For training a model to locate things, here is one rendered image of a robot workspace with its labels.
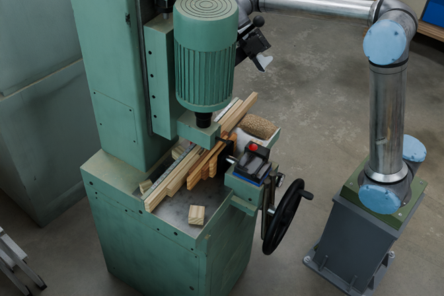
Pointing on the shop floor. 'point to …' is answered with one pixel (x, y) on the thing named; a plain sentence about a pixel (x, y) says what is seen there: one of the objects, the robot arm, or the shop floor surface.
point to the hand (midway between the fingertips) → (248, 53)
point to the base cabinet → (168, 252)
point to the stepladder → (14, 255)
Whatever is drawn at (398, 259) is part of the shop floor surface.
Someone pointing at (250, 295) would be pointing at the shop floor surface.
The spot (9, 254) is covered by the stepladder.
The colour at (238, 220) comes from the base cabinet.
